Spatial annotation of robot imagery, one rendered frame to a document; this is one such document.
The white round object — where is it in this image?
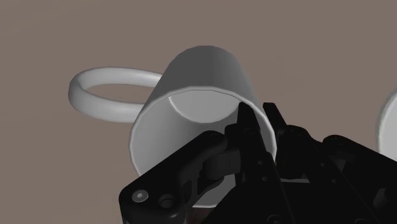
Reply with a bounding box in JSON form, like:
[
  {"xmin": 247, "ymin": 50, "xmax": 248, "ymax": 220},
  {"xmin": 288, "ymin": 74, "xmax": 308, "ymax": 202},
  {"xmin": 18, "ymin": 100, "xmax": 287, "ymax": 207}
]
[{"xmin": 375, "ymin": 88, "xmax": 397, "ymax": 155}]

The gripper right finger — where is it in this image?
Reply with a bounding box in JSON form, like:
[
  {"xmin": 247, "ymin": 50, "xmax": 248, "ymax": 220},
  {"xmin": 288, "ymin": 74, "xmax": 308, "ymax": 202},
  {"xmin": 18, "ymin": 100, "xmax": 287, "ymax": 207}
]
[{"xmin": 263, "ymin": 102, "xmax": 397, "ymax": 224}]

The white mug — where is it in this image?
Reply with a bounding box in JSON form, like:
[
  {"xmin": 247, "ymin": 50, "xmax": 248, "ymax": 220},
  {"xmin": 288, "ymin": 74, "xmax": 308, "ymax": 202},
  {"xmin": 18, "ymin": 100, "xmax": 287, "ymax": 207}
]
[{"xmin": 67, "ymin": 45, "xmax": 278, "ymax": 209}]

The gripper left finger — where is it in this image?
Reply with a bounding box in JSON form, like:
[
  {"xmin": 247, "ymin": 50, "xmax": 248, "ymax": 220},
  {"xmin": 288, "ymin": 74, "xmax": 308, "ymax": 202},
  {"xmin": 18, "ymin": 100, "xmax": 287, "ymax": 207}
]
[{"xmin": 118, "ymin": 102, "xmax": 281, "ymax": 224}]

